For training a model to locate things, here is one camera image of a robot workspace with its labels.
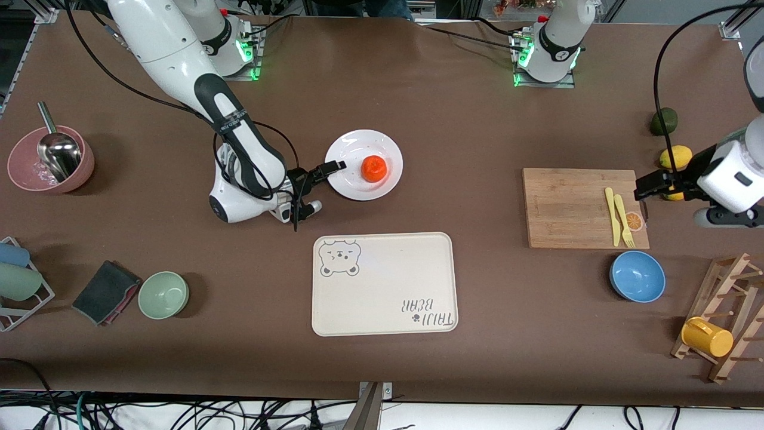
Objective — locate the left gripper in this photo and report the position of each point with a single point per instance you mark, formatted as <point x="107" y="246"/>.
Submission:
<point x="682" y="180"/>

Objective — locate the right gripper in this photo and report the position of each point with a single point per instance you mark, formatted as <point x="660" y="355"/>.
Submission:
<point x="297" y="178"/>

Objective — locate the white round plate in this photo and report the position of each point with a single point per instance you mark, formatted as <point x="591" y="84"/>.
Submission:
<point x="358" y="185"/>

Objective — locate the orange fruit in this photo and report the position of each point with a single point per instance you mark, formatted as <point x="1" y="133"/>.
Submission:
<point x="374" y="168"/>

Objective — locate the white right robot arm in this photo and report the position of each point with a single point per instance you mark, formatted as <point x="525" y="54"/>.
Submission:
<point x="173" y="54"/>

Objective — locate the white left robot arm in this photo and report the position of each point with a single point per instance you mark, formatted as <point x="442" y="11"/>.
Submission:
<point x="558" y="36"/>

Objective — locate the yellow lemon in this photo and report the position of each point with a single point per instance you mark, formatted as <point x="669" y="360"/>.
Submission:
<point x="674" y="156"/>
<point x="674" y="196"/>

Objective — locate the black board hanging loop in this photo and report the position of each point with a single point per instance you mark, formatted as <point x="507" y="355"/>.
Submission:
<point x="644" y="209"/>

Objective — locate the orange slice sticker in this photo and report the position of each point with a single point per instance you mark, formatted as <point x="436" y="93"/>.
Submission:
<point x="634" y="221"/>

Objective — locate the yellow plastic fork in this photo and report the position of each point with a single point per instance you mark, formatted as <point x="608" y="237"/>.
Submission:
<point x="622" y="215"/>

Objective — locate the yellow plastic knife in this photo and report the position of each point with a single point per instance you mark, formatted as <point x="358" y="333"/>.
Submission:
<point x="613" y="218"/>

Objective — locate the dark green avocado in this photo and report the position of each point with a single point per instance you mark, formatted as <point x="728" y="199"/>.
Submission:
<point x="664" y="121"/>

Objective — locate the blue bowl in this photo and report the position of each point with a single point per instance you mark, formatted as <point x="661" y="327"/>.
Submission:
<point x="637" y="276"/>

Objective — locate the wooden cutting board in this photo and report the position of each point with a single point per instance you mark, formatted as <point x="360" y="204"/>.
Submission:
<point x="561" y="209"/>

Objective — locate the cream bear print tray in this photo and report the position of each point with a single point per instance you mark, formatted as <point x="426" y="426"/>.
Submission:
<point x="385" y="284"/>

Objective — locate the yellow mug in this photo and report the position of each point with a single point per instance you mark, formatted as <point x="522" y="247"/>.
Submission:
<point x="707" y="337"/>

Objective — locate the wooden peg rack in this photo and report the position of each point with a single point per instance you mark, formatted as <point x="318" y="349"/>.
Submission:
<point x="719" y="371"/>

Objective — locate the green bowl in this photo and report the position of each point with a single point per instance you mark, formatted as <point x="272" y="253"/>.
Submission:
<point x="163" y="295"/>

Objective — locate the pink bowl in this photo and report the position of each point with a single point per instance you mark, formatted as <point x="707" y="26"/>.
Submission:
<point x="86" y="167"/>

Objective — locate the grey folded cloth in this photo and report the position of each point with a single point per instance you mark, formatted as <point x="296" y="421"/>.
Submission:
<point x="106" y="292"/>

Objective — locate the metal scoop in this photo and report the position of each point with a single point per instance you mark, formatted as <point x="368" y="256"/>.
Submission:
<point x="59" y="152"/>

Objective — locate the clear crumpled plastic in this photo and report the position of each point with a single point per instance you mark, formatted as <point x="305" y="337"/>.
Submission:
<point x="43" y="174"/>

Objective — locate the white metal cup rack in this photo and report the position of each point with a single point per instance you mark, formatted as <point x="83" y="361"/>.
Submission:
<point x="51" y="292"/>

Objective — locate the blue cup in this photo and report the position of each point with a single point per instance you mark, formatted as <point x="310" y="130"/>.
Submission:
<point x="12" y="255"/>

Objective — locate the green cup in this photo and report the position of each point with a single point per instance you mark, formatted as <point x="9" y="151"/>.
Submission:
<point x="18" y="282"/>

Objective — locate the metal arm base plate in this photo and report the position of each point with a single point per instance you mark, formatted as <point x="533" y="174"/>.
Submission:
<point x="250" y="74"/>
<point x="546" y="85"/>

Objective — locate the aluminium frame profile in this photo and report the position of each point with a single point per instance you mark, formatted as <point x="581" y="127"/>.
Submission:
<point x="737" y="21"/>
<point x="49" y="15"/>

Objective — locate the metal table clamp bracket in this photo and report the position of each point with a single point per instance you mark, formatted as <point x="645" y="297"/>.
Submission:
<point x="373" y="412"/>

